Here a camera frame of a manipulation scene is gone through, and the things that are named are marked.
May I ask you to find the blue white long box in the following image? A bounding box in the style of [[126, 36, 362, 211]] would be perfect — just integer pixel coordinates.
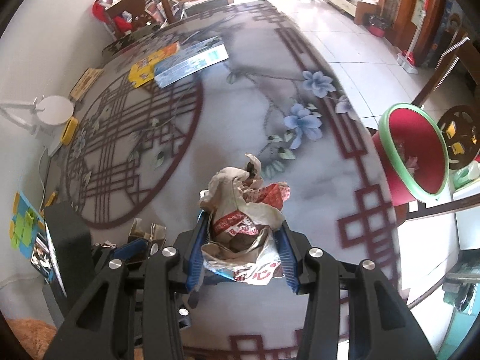
[[154, 37, 229, 89]]

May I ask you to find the red white broom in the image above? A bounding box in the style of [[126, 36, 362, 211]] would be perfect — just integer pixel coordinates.
[[396, 0, 430, 75]]

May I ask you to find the red green trash bin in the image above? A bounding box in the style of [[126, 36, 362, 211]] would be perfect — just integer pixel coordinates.
[[373, 103, 448, 206]]

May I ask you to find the yellow orange drink box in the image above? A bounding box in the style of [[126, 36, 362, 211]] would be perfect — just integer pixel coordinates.
[[128, 41, 181, 88]]

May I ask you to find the small red floor bin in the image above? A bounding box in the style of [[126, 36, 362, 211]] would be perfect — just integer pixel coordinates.
[[365, 14, 390, 38]]

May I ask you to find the floral seat cushion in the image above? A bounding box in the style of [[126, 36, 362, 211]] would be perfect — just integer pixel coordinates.
[[101, 24, 160, 59]]

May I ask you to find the red bag on chair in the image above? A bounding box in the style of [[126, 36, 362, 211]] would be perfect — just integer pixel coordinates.
[[91, 0, 133, 40]]

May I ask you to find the gold patterned flat box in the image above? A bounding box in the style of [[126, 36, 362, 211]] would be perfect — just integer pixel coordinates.
[[69, 67, 103, 102]]

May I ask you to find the white desk lamp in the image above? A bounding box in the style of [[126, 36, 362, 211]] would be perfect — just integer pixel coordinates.
[[1, 95, 74, 157]]

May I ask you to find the blue green toy board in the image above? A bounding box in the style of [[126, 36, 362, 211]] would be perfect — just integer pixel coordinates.
[[9, 191, 47, 259]]

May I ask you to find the dark wooden chair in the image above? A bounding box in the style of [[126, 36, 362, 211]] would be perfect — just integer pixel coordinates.
[[119, 0, 177, 32], [412, 32, 479, 171]]

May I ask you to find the red white paper bag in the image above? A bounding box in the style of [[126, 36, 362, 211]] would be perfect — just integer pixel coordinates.
[[199, 154, 290, 285]]

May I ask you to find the dark wooden chair right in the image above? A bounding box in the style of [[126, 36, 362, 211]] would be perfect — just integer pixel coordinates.
[[412, 32, 479, 171]]

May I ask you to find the dark wooden chair left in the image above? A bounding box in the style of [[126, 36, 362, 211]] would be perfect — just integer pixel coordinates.
[[119, 0, 177, 32]]

